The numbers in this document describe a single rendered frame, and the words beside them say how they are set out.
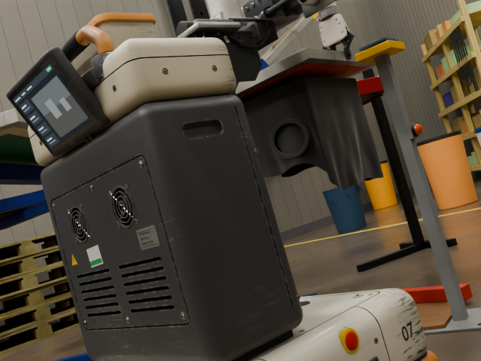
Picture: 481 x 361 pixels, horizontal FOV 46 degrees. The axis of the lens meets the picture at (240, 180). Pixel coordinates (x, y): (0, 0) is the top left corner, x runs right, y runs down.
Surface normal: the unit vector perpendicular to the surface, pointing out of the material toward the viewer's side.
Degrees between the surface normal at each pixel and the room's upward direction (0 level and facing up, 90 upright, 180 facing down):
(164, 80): 90
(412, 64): 90
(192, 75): 90
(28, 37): 90
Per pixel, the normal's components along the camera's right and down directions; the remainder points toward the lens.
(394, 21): -0.73, 0.18
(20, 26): 0.62, -0.22
